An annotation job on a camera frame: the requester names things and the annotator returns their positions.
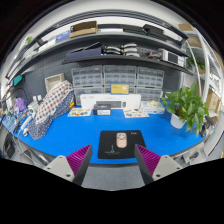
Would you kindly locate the potted green plant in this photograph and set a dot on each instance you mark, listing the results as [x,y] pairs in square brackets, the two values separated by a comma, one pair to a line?
[186,103]

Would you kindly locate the clear plastic wrapped pack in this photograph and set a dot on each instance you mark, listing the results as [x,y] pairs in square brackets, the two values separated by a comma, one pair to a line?
[151,107]

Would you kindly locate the yellow card package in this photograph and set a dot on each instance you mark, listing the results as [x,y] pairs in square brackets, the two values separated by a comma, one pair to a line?
[120,88]

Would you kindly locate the colourful sticker sheet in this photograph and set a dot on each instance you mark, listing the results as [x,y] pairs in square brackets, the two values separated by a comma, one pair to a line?
[79,112]
[135,114]

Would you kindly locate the white keyboard packaging box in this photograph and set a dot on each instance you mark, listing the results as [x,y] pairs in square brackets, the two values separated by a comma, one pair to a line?
[88,100]

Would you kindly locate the dark wall shelf unit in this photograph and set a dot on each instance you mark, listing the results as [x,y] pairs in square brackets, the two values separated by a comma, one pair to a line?
[100,36]

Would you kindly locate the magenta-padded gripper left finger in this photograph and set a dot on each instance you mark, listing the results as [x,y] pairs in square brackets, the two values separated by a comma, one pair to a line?
[60,165]

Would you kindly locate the red blue checkered cloth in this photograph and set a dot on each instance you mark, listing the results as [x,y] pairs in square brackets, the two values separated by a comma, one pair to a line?
[55,100]

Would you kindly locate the black mouse pad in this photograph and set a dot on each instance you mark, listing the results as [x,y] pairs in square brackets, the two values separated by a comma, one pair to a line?
[106,143]

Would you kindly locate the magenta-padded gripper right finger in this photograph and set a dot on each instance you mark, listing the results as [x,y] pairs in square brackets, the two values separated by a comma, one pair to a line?
[166,166]

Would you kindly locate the white shelf rack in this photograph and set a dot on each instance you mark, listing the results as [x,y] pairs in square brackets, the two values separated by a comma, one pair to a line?
[210,73]

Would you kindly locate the small dark cardboard box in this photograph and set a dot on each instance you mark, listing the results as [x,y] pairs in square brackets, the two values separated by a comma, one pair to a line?
[101,110]

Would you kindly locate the navy polka dot cloth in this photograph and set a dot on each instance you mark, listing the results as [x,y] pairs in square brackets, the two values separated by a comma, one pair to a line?
[43,125]

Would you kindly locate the white wicker basket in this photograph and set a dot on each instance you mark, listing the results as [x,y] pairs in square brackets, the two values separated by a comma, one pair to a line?
[53,81]

